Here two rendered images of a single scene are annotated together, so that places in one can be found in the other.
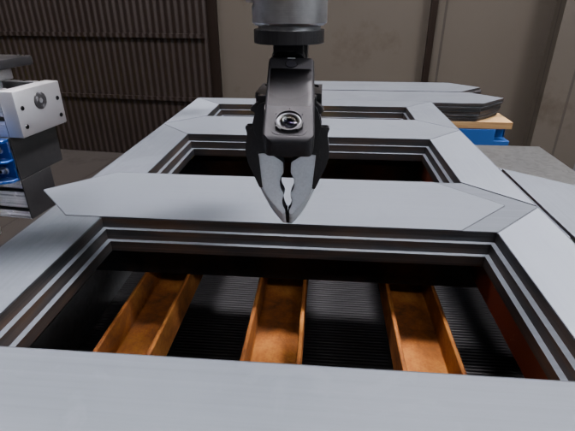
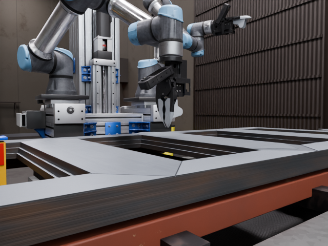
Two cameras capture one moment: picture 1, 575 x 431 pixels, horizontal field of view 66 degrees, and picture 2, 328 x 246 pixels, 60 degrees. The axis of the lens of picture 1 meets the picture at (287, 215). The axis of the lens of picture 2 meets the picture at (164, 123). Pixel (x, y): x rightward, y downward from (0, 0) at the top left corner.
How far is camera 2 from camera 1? 69 cm
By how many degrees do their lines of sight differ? 52
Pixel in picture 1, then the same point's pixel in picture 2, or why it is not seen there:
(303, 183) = (167, 109)
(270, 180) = (160, 109)
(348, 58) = not seen: outside the picture
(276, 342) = not seen: hidden behind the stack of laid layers
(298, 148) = (143, 85)
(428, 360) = not seen: hidden behind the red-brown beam
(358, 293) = (270, 227)
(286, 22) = (160, 54)
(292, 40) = (162, 59)
